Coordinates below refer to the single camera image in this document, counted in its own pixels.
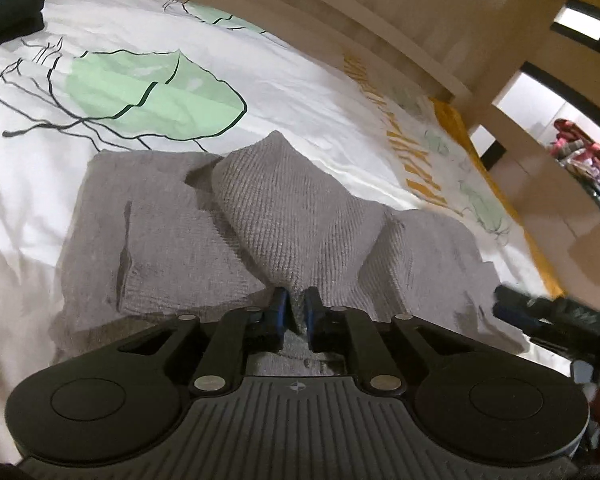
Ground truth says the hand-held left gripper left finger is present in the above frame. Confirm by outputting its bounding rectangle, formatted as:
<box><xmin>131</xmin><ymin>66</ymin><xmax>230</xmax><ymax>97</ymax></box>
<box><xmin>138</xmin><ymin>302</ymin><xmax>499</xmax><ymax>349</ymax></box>
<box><xmin>117</xmin><ymin>287</ymin><xmax>288</xmax><ymax>393</ymax></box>

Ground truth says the black framed window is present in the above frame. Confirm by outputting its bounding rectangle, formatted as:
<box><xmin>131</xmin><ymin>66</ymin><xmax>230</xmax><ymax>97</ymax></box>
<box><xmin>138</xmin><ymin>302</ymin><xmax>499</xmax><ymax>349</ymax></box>
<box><xmin>551</xmin><ymin>1</ymin><xmax>600</xmax><ymax>43</ymax></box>

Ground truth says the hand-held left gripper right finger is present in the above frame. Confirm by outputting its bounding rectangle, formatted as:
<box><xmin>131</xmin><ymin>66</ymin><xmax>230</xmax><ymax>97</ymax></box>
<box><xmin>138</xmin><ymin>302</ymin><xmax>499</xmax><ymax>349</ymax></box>
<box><xmin>304</xmin><ymin>287</ymin><xmax>481</xmax><ymax>395</ymax></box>

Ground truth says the leaf print bed cover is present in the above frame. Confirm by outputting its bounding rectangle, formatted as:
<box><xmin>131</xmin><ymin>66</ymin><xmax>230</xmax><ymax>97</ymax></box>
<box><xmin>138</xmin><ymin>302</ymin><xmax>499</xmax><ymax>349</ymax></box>
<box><xmin>0</xmin><ymin>0</ymin><xmax>566</xmax><ymax>461</ymax></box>

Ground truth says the wooden bed frame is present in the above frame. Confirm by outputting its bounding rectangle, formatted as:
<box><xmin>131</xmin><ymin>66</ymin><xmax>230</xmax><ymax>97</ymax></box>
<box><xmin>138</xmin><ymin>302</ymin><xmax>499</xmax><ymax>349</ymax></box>
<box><xmin>220</xmin><ymin>0</ymin><xmax>600</xmax><ymax>311</ymax></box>

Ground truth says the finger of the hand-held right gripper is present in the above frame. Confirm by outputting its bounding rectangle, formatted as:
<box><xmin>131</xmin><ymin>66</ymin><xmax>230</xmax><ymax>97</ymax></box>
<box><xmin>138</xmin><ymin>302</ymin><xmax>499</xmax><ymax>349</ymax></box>
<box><xmin>494</xmin><ymin>285</ymin><xmax>537</xmax><ymax>333</ymax></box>

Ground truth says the black folded garment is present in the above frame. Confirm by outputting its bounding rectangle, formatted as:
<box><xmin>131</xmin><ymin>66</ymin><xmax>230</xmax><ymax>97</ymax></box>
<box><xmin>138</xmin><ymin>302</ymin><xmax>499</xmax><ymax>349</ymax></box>
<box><xmin>0</xmin><ymin>0</ymin><xmax>45</xmax><ymax>52</ymax></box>

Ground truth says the grey knit hooded sweater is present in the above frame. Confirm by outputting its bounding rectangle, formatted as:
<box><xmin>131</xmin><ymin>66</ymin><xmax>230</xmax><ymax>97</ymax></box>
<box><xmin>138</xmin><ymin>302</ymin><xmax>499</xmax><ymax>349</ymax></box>
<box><xmin>50</xmin><ymin>130</ymin><xmax>528</xmax><ymax>376</ymax></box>

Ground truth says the pile of colourful clothes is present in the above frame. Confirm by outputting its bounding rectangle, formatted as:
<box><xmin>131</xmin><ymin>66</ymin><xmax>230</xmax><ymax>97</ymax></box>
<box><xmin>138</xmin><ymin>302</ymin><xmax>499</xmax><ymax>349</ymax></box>
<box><xmin>549</xmin><ymin>117</ymin><xmax>600</xmax><ymax>222</ymax></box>

